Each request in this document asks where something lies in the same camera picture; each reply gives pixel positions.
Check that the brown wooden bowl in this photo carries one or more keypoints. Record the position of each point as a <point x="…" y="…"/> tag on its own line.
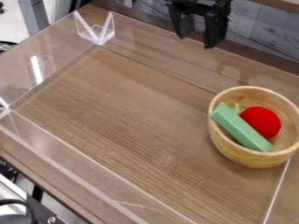
<point x="284" y="142"/>

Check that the red plush strawberry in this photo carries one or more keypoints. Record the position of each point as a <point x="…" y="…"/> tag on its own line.
<point x="258" y="119"/>

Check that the clear acrylic enclosure wall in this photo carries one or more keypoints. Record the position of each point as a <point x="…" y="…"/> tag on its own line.
<point x="104" y="125"/>

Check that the grey post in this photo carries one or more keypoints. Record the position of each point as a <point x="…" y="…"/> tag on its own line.
<point x="33" y="15"/>

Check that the green rectangular stick block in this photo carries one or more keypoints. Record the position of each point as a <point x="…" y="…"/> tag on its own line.
<point x="227" y="120"/>

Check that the black clamp with cable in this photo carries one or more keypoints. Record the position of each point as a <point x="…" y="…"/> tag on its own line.
<point x="27" y="212"/>

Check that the black table leg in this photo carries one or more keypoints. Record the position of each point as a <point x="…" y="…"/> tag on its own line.
<point x="37" y="193"/>

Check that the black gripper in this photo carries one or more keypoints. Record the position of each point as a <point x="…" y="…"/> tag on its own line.
<point x="216" y="22"/>

